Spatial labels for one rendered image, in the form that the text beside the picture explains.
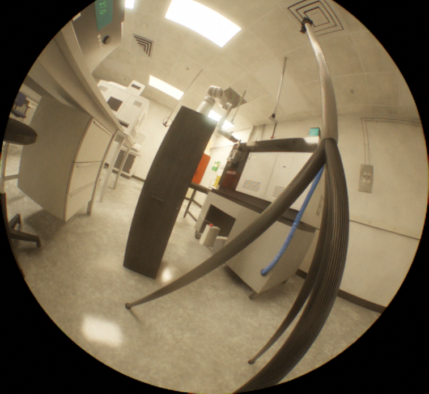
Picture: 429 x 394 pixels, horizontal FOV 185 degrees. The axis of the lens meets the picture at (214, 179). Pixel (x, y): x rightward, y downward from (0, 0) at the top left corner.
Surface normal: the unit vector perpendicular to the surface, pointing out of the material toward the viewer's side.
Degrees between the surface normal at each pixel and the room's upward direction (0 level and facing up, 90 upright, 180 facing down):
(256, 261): 90
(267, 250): 90
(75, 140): 90
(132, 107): 90
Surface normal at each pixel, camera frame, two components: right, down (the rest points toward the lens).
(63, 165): 0.49, 0.14
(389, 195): -0.79, -0.36
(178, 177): 0.22, 0.01
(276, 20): -0.38, 0.92
